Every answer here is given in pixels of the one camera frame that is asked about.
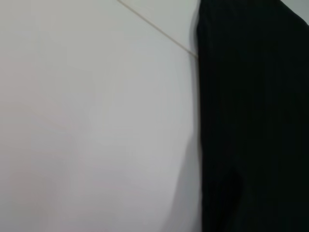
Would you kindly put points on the black t-shirt with FREE print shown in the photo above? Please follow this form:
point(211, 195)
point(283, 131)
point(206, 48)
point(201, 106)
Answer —
point(253, 120)

